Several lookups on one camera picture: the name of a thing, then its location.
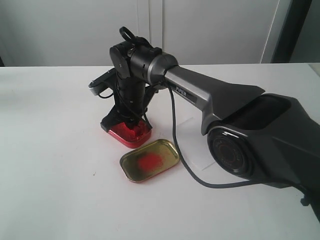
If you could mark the dark vertical post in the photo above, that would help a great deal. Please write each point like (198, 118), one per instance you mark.
(299, 38)

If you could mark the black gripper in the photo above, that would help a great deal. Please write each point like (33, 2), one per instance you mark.
(131, 99)

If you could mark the gold tin lid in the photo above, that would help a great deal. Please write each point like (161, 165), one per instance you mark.
(149, 160)

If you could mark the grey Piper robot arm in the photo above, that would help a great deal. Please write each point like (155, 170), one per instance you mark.
(263, 138)

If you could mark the white cabinet doors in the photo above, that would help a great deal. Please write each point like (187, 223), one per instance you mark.
(196, 32)

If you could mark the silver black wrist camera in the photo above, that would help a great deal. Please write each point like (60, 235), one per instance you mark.
(103, 82)

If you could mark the red ink pad tin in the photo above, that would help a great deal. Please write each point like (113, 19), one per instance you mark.
(118, 132)

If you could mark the white paper sheet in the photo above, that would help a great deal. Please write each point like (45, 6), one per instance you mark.
(193, 145)

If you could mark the red plastic stamp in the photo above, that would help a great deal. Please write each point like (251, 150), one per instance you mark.
(133, 133)

